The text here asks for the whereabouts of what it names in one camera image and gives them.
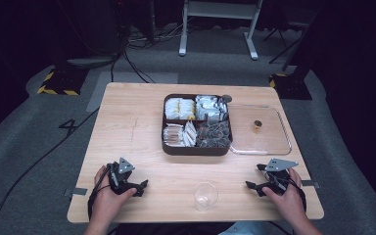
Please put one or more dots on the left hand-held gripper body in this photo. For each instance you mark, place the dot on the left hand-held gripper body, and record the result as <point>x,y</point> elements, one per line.
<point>120,182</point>

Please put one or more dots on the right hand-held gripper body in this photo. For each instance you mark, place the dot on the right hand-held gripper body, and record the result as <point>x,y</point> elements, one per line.
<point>279,181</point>

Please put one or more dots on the person's right hand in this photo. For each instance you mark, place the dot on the person's right hand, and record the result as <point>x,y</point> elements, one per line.
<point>287,204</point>

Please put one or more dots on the person's left hand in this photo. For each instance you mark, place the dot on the person's left hand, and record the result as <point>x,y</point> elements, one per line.
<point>106,204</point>

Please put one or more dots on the grey tape piece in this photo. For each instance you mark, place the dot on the grey tape piece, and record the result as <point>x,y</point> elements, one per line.
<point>76,192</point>
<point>310,184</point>

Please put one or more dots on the clear lid with knob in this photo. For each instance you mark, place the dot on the clear lid with knob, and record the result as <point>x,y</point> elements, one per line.
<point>271,140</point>

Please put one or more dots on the person's clothing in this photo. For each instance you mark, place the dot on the person's clothing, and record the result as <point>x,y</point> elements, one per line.
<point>176,229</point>

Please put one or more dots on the clear plastic cup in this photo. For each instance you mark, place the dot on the clear plastic cup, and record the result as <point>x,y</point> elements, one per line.
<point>205,197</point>

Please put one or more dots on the pile of white clear packets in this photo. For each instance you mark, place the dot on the pile of white clear packets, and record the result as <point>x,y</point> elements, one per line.
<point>179,135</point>

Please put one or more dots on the brown divided box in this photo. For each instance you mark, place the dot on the brown divided box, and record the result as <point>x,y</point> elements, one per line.
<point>196,150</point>

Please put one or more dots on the pile of dark packets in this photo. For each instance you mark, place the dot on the pile of dark packets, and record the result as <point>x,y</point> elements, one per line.
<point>213,134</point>

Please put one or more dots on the black tape floor mark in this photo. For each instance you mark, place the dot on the black tape floor mark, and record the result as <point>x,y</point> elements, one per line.
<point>68,125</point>

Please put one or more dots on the pile of white yellow packets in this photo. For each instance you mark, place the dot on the pile of white yellow packets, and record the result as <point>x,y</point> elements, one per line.
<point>179,108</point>

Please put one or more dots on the pile of silver packets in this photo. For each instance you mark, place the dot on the pile of silver packets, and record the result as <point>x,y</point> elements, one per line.
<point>209,107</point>

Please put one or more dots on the small grey round object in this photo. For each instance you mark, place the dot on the small grey round object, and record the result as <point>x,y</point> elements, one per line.
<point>226,98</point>

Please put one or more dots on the black yellow striped stand base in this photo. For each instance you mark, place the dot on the black yellow striped stand base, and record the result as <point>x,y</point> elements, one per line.
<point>62,85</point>
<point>292,88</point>

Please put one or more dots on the black tripod stand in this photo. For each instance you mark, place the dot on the black tripod stand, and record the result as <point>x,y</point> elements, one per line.
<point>282,39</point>

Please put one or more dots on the white desk frame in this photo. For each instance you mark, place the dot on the white desk frame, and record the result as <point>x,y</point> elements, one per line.
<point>222,8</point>

